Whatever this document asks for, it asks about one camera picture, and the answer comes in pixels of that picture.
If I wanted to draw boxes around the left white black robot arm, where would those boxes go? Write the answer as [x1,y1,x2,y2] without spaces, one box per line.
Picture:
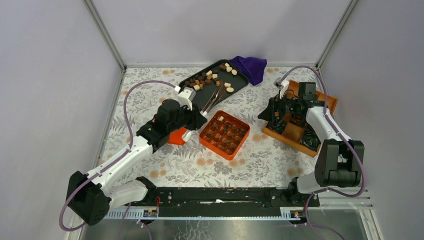
[61,99,208,226]

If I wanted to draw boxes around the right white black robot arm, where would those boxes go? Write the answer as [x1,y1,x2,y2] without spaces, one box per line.
[258,80,365,206]

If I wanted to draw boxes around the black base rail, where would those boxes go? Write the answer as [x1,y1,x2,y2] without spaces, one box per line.
[131,186,320,218]

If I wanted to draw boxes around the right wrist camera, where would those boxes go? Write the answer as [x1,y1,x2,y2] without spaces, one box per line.
[274,79,290,99]

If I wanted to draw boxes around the orange chocolate box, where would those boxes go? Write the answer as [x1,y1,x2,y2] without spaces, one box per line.
[199,110,251,161]

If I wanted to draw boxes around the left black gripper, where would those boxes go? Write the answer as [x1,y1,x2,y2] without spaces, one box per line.
[167,102,208,134]

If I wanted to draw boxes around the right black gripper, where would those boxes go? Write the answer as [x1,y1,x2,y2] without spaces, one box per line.
[257,89,302,123]

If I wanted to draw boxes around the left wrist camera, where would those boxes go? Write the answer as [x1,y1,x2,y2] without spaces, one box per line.
[177,87,196,110]

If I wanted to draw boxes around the white metal tongs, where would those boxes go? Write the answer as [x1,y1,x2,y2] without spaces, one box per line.
[181,84,225,143]

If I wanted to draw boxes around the black tray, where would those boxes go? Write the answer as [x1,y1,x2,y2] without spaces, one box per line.
[178,59,249,109]

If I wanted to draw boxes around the dark rolled cloth front-right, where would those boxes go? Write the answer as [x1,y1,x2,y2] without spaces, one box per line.
[300,131,321,152]

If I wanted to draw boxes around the wooden compartment organizer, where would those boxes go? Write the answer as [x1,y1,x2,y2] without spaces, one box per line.
[261,80,338,157]

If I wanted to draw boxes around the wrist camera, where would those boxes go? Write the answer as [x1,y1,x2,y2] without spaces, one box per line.
[177,87,196,110]
[274,79,290,99]

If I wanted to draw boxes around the purple cloth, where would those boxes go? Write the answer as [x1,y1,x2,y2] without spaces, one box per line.
[229,56,268,86]

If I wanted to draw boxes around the floral table mat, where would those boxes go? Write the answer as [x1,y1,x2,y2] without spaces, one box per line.
[98,66,316,187]

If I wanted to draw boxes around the orange box lid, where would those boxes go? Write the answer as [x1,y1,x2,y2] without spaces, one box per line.
[167,127,188,146]

